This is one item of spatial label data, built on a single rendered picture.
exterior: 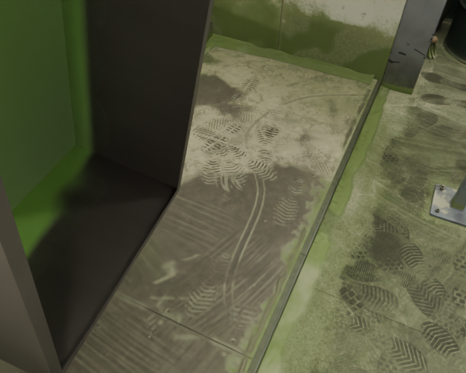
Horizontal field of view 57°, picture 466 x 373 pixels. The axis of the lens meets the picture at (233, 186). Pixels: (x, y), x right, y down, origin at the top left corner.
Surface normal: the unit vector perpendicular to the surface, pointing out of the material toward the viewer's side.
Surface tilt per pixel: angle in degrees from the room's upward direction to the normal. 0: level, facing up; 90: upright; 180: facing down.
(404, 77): 90
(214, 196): 0
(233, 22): 90
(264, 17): 90
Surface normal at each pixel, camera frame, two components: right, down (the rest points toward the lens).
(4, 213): 0.91, 0.40
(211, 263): 0.01, -0.69
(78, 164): 0.21, -0.63
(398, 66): -0.43, 0.64
